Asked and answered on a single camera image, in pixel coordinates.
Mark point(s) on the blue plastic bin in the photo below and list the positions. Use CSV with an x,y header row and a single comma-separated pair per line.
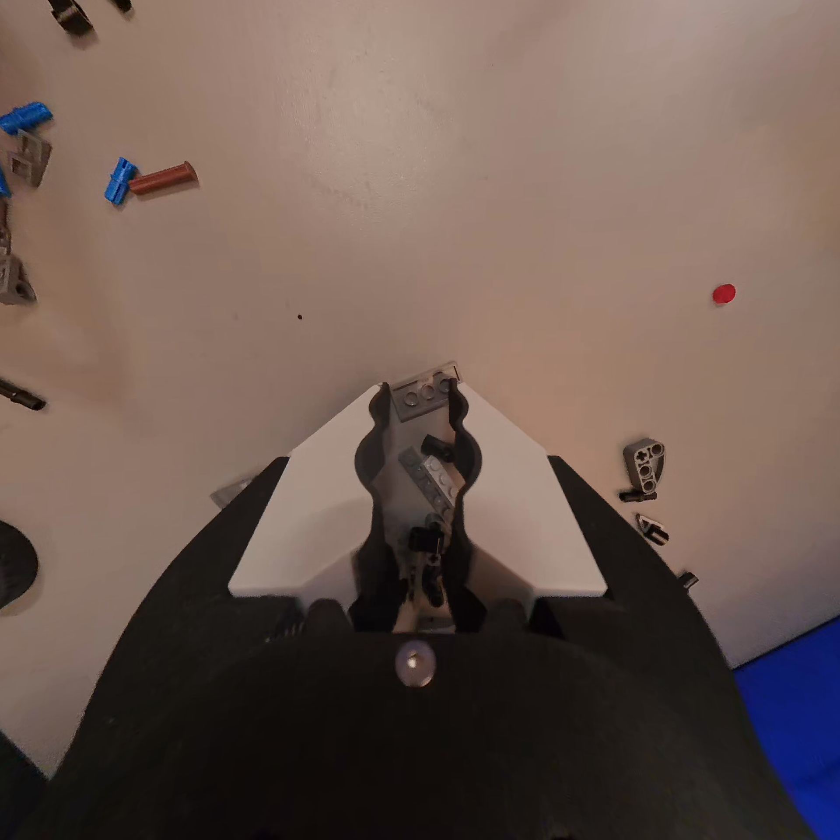
x,y
794,722

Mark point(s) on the group of small lego connectors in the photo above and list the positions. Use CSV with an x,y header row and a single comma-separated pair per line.
x,y
26,118

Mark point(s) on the red round lego stud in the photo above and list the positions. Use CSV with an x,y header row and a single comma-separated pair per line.
x,y
724,294

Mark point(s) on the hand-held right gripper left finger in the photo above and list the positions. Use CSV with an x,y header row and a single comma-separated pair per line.
x,y
295,525

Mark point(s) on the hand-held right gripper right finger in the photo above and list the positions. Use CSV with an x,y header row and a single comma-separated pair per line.
x,y
531,525

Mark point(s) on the pile of dark lego pieces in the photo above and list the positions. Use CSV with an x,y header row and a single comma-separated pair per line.
x,y
646,459

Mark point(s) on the brown lego axle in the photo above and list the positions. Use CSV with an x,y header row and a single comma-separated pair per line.
x,y
164,178

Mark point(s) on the dark grey wide lego tile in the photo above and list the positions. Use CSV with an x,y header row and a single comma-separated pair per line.
x,y
420,397

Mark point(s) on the black lego tyre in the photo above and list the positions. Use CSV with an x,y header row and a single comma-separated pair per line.
x,y
16,564

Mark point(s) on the black lego axle pin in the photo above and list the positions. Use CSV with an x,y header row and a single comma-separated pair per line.
x,y
23,396

